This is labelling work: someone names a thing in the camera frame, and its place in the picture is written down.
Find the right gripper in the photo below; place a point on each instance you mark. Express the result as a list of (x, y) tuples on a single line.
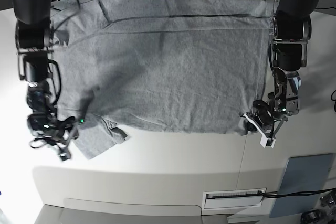
[(51, 132)]

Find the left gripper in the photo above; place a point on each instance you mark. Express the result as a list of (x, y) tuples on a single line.
[(268, 116)]

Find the grey T-shirt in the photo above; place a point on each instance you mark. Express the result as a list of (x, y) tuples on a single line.
[(218, 95)]

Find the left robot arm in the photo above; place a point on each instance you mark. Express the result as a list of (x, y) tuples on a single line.
[(287, 53)]

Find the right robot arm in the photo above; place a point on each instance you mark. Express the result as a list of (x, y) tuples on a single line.
[(34, 51)]

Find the blue-grey flat panel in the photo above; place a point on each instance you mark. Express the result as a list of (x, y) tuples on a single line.
[(302, 173)]

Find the black device on floor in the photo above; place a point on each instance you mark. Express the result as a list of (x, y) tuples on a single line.
[(311, 217)]

